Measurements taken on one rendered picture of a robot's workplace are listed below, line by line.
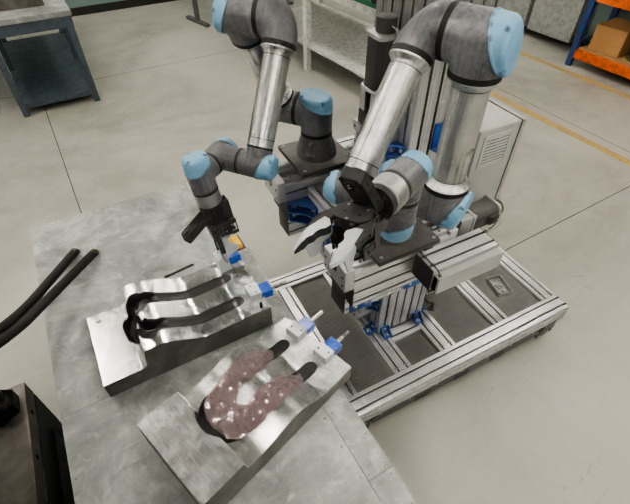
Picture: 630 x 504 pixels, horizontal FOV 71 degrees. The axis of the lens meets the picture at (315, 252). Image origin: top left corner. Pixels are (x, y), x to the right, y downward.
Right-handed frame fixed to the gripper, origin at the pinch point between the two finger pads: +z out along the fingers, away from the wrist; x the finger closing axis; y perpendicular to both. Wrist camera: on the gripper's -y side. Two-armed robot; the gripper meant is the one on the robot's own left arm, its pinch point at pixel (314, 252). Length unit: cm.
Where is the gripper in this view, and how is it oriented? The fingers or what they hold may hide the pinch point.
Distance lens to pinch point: 69.8
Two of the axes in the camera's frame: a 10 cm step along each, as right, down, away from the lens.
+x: -7.9, -3.2, 5.2
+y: 1.1, 7.6, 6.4
